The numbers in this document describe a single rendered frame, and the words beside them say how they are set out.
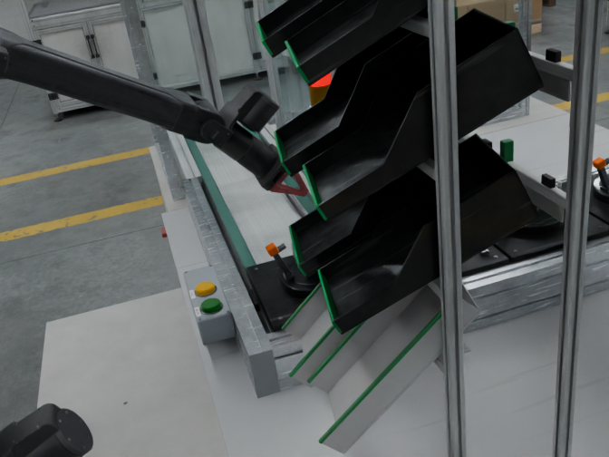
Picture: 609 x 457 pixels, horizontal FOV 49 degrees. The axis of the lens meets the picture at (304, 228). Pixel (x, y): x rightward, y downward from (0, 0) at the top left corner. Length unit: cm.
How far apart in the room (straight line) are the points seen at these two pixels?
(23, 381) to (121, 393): 172
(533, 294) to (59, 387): 97
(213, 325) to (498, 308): 56
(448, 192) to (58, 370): 100
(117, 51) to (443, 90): 585
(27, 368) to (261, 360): 203
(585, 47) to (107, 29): 584
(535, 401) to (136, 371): 77
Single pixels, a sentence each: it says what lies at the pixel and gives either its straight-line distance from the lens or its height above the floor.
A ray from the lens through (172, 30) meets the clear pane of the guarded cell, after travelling 252.
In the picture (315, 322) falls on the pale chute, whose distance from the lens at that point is 117.
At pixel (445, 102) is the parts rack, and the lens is 72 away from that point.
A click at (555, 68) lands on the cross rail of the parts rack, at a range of 85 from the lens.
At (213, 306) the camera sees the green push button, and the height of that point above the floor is 97.
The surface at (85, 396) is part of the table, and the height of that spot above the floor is 86.
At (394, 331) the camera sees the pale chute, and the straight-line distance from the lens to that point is 100.
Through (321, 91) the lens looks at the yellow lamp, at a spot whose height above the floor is 130.
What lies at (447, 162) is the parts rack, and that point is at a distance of 74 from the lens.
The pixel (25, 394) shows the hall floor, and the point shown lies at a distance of 302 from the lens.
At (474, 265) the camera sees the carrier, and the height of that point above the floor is 97.
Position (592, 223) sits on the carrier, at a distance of 156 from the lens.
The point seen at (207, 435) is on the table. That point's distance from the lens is 125.
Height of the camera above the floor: 170
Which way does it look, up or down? 28 degrees down
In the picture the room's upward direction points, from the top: 8 degrees counter-clockwise
